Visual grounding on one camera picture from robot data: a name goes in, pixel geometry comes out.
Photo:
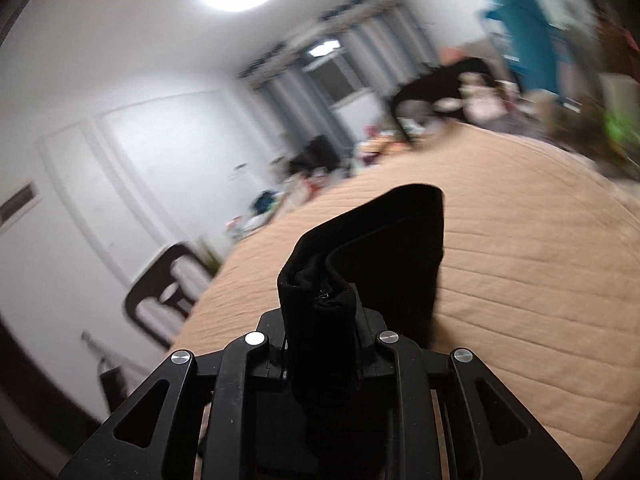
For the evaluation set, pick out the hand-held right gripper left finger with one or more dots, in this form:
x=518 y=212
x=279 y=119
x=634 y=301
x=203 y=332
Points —
x=250 y=360

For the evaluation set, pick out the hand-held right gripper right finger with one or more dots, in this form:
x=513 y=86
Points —
x=382 y=360

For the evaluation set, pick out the black pants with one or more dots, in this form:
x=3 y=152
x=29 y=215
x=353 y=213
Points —
x=380 y=240

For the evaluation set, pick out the dark wooden chair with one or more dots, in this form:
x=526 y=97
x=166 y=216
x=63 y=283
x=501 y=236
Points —
x=440 y=77
x=150 y=285

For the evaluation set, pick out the metal rod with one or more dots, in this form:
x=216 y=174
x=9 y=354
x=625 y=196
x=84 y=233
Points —
x=95 y=344

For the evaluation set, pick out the dark blue bag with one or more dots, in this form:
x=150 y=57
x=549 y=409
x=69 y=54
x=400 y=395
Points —
x=266 y=204

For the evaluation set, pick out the beige quilted table cover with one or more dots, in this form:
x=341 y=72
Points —
x=525 y=260

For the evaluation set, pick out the striped curtain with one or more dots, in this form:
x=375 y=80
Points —
x=300 y=105
x=385 y=40

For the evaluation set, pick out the window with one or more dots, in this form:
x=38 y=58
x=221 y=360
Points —
x=337 y=72

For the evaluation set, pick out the green toy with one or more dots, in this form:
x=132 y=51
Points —
x=620 y=130

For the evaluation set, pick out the blue thermos jug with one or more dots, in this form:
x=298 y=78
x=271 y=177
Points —
x=527 y=25

